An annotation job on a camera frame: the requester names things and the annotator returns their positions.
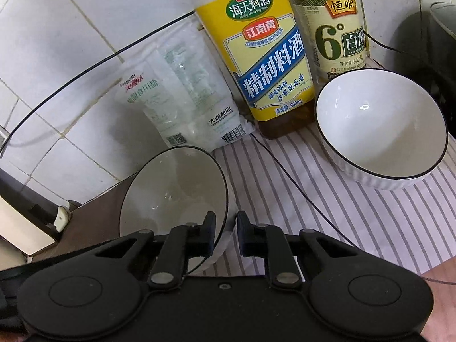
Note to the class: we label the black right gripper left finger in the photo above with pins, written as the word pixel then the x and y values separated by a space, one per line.
pixel 182 243

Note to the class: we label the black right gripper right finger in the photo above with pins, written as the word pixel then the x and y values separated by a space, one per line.
pixel 269 243

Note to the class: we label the white bowl black rim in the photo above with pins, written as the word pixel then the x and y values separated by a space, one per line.
pixel 178 186
pixel 380 128

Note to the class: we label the right hand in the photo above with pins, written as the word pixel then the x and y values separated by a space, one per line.
pixel 441 325

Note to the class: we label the left hand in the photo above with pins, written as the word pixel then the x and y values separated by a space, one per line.
pixel 12 337

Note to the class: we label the striped table cloth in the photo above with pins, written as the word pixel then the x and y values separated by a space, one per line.
pixel 290 182

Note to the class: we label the small white soap piece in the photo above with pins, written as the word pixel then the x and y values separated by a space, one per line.
pixel 62 219

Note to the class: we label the white salt bag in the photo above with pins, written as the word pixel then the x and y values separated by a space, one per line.
pixel 176 83

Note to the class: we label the cream cutting board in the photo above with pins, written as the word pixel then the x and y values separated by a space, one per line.
pixel 27 217

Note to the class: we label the yellow label cooking wine bottle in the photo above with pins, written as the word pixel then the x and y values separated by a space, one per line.
pixel 261 44

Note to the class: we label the white vinegar bottle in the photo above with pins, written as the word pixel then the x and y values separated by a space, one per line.
pixel 334 30

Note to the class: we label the black pot with glass lid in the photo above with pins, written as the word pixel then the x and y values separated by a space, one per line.
pixel 426 42

